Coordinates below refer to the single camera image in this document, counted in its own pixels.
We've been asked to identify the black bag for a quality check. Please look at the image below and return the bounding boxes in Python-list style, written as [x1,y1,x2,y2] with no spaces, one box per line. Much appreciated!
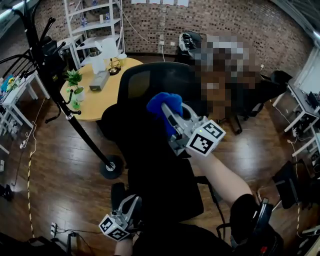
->
[0,232,67,256]

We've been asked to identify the black coat rack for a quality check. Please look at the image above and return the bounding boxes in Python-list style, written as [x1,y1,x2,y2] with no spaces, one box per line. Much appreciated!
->
[0,0,125,180]

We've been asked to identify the potted green plant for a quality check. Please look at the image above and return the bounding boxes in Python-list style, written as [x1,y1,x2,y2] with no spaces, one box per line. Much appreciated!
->
[64,69,86,103]

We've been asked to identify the blue cloth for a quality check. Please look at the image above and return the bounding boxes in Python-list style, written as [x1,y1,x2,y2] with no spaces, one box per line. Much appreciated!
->
[146,91,184,137]

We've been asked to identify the black tripod stand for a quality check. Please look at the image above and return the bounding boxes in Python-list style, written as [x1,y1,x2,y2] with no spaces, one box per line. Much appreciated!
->
[65,231,76,255]

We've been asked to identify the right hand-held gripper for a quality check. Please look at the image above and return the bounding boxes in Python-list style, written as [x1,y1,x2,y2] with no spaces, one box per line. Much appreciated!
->
[161,102,227,158]

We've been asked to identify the person's left forearm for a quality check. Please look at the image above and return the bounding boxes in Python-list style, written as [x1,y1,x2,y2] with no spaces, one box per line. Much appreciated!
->
[113,236,136,256]

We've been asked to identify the grey tissue box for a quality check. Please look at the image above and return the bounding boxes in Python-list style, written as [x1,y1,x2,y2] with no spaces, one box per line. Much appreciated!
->
[89,70,111,92]

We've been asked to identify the black office chair seat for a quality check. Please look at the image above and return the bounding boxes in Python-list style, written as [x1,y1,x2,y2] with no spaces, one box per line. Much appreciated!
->
[126,156,205,223]

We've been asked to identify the white open case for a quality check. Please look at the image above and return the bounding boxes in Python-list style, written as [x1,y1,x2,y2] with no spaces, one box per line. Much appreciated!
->
[178,31,203,53]

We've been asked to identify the white animal sculpture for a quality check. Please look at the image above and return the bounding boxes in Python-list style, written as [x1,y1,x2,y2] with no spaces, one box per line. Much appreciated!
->
[91,37,120,75]

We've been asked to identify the yellow black striped tape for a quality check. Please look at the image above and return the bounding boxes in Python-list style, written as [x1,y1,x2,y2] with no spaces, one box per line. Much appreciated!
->
[26,149,36,238]

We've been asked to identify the gold wire lamp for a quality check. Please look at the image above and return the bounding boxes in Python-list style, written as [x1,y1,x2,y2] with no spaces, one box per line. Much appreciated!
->
[107,56,123,76]

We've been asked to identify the white metal shelf unit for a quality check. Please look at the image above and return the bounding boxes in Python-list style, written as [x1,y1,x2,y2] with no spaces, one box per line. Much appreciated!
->
[63,0,126,70]

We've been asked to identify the colourful plush toys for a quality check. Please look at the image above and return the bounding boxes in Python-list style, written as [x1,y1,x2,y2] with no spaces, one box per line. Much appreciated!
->
[0,74,22,93]

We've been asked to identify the white side table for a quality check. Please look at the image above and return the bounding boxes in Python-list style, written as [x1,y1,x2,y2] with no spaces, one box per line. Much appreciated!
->
[0,71,51,131]

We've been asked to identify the white office desk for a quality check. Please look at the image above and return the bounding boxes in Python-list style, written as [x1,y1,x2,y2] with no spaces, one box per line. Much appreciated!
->
[271,77,320,158]

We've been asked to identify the black mesh desk chair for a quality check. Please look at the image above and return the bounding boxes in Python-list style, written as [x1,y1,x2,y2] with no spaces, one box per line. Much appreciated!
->
[41,36,66,73]

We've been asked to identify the black chair with chrome frame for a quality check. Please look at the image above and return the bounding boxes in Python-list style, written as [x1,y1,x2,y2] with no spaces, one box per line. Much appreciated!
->
[257,159,320,216]

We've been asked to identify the black desk monitor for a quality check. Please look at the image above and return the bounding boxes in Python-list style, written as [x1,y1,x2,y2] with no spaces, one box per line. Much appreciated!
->
[307,91,320,110]

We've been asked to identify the person's right forearm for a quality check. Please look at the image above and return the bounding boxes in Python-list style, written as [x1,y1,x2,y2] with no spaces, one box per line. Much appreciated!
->
[191,151,253,208]

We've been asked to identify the black visitor chair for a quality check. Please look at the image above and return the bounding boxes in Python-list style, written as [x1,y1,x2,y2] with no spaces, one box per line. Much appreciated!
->
[174,31,203,63]

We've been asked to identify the person's black shirt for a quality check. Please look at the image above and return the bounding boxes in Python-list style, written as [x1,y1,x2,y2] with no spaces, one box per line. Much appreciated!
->
[132,193,261,256]

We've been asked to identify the round wooden table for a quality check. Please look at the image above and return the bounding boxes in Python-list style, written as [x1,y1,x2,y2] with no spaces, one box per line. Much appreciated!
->
[59,57,145,123]

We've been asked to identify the black swivel office chair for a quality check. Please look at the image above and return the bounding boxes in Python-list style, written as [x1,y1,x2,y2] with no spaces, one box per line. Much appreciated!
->
[232,70,293,136]

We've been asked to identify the black mesh chair backrest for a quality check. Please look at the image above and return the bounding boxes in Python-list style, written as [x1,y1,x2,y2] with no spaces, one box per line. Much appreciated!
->
[101,61,210,161]

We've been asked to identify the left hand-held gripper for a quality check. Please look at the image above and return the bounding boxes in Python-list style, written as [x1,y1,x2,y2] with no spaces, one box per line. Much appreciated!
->
[98,194,143,242]

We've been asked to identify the black worn harness pack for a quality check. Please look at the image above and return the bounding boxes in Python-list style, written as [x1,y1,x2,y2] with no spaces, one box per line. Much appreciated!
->
[249,197,285,256]

